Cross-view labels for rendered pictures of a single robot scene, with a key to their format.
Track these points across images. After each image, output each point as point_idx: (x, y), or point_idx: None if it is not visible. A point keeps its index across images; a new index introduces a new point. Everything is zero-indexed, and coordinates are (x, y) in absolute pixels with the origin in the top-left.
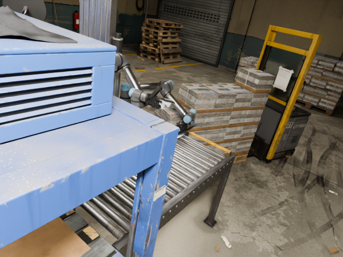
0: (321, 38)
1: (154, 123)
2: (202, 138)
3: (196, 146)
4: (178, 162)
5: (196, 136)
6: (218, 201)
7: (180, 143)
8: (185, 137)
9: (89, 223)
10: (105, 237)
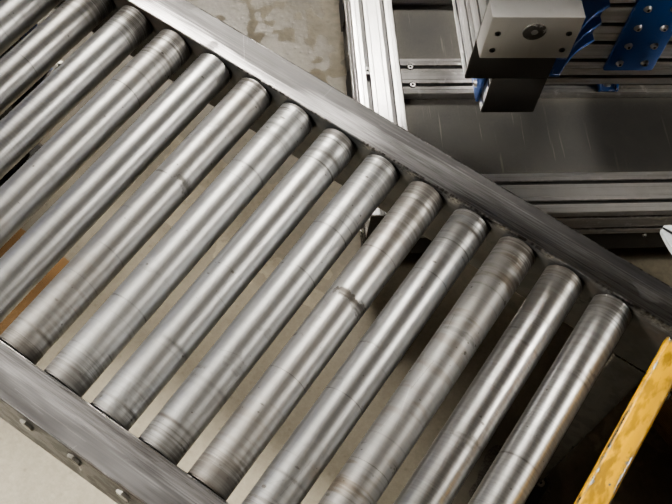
0: None
1: None
2: (612, 438)
3: (482, 391)
4: (212, 263)
5: (635, 393)
6: None
7: (481, 277)
8: (591, 309)
9: (233, 157)
10: (171, 227)
